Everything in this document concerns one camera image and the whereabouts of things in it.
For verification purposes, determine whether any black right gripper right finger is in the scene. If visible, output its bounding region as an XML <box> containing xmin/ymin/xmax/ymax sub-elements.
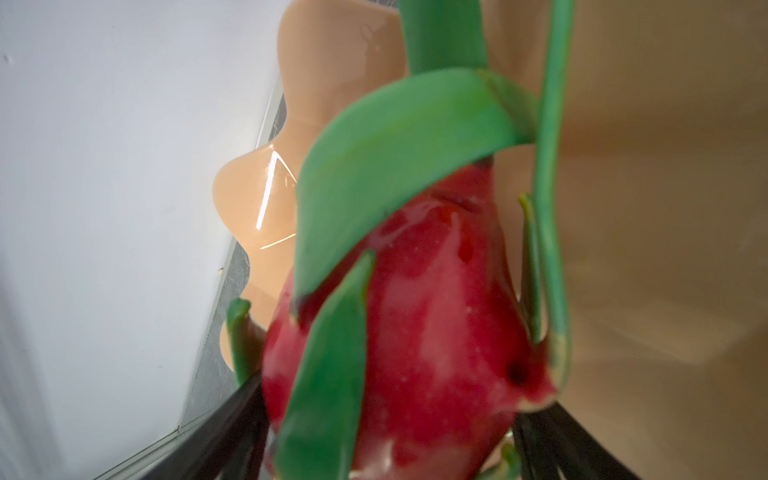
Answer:
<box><xmin>513</xmin><ymin>403</ymin><xmax>638</xmax><ymax>480</ymax></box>

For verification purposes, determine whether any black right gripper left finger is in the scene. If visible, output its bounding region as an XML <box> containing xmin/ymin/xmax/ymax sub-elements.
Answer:
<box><xmin>144</xmin><ymin>374</ymin><xmax>269</xmax><ymax>479</ymax></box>

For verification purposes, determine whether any red dragon fruit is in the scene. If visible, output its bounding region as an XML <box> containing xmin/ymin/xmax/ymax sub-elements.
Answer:
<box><xmin>261</xmin><ymin>1</ymin><xmax>574</xmax><ymax>479</ymax></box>

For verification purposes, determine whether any pink wavy fruit plate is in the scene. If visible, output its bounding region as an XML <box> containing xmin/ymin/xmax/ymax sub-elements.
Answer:
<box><xmin>212</xmin><ymin>0</ymin><xmax>768</xmax><ymax>480</ymax></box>

